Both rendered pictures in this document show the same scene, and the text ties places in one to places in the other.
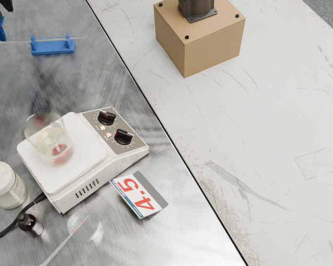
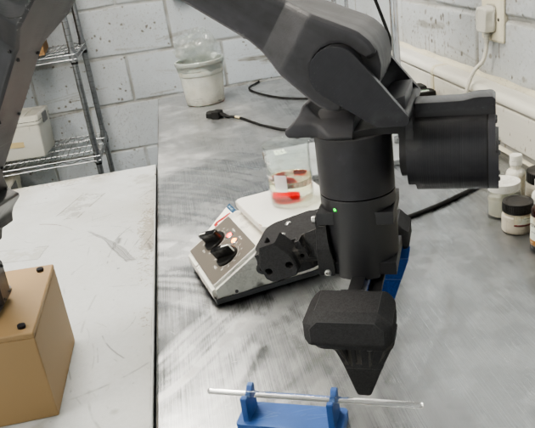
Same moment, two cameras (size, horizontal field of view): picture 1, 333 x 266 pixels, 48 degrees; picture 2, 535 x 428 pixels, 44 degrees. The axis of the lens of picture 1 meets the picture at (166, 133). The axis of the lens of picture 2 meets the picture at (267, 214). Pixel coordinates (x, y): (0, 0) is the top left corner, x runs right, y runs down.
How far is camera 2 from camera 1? 1.22 m
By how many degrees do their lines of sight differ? 98
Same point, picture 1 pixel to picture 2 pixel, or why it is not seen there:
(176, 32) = (47, 278)
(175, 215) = (196, 231)
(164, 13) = (32, 310)
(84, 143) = (258, 205)
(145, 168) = not seen: hidden behind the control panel
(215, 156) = (117, 263)
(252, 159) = (81, 260)
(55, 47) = (284, 411)
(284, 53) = not seen: outside the picture
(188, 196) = (172, 240)
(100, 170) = not seen: hidden behind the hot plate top
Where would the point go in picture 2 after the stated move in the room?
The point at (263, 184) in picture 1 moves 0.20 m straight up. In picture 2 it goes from (91, 244) to (59, 125)
